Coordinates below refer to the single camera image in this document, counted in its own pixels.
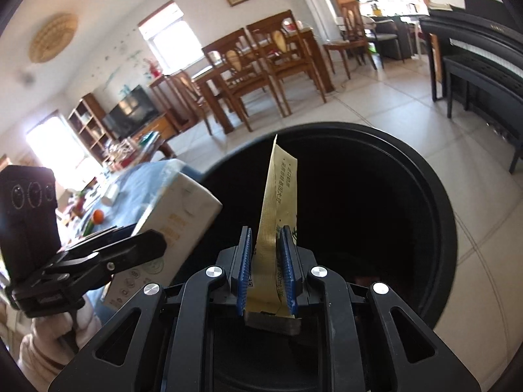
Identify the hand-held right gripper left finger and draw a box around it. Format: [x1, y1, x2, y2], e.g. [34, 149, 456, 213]
[49, 225, 254, 392]

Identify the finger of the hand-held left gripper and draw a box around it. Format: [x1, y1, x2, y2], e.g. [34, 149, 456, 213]
[61, 224, 136, 251]
[11, 230, 167, 319]

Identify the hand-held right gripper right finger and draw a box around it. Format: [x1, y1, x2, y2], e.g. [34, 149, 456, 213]
[276, 225, 481, 392]

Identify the white cardboard carton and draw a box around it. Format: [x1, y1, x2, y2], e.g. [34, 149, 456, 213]
[101, 171, 224, 312]

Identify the gold foil sachet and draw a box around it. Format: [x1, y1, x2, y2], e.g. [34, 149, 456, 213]
[244, 134, 301, 318]

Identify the black round trash bin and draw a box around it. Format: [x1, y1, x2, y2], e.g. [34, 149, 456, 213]
[199, 122, 457, 332]

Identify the blue tablecloth table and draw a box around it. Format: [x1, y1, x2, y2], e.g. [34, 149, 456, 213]
[53, 158, 205, 254]

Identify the cluttered coffee table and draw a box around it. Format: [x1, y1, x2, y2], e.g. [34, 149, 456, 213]
[101, 130, 177, 169]

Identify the wooden bookshelf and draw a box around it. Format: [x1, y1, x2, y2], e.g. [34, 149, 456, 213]
[67, 92, 119, 165]

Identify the wooden television stand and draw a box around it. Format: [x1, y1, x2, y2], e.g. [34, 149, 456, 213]
[134, 112, 181, 144]

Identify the flat screen television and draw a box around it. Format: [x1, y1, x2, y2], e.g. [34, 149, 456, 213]
[102, 85, 160, 140]

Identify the wooden dining chair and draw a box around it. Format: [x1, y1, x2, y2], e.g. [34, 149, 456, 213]
[168, 69, 214, 136]
[202, 28, 287, 132]
[246, 10, 328, 106]
[323, 0, 377, 81]

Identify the round woven ceiling lamp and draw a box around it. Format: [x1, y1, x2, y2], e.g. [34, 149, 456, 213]
[28, 13, 78, 64]

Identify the window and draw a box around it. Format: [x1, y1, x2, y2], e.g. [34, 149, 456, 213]
[138, 2, 205, 76]

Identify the wooden dining table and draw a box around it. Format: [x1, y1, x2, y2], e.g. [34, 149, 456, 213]
[191, 28, 335, 132]

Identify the grey armchair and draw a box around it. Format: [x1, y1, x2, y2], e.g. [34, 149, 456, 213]
[367, 16, 414, 63]

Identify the white standing air conditioner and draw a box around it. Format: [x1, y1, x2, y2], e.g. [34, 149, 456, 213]
[293, 0, 342, 44]

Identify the black piano bench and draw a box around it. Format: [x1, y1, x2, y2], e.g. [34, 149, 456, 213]
[443, 55, 523, 174]

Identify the black upright piano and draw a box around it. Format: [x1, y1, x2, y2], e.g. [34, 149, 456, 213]
[420, 0, 523, 148]

